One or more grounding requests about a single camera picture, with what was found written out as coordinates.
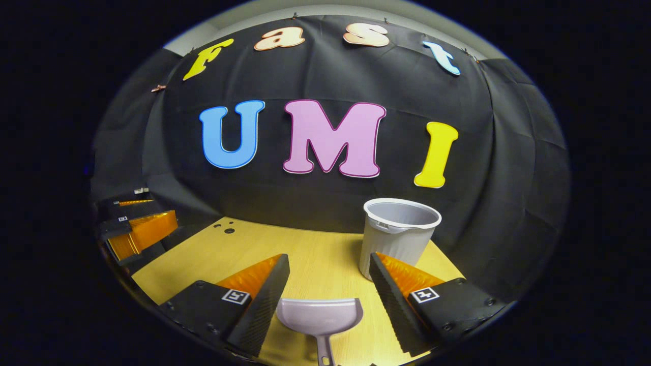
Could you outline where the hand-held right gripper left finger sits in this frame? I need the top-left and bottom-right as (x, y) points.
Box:
(157, 254), (290, 358)

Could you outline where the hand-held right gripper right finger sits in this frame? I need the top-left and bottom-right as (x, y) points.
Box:
(369, 252), (509, 357)

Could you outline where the grey ribbed garbage bin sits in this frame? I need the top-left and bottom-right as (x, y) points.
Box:
(359, 198), (442, 281)

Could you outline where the lilac plastic dustpan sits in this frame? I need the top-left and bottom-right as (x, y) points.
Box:
(276, 298), (364, 366)

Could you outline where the yellow wooden desktop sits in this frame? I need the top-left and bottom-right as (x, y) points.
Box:
(131, 217), (466, 366)

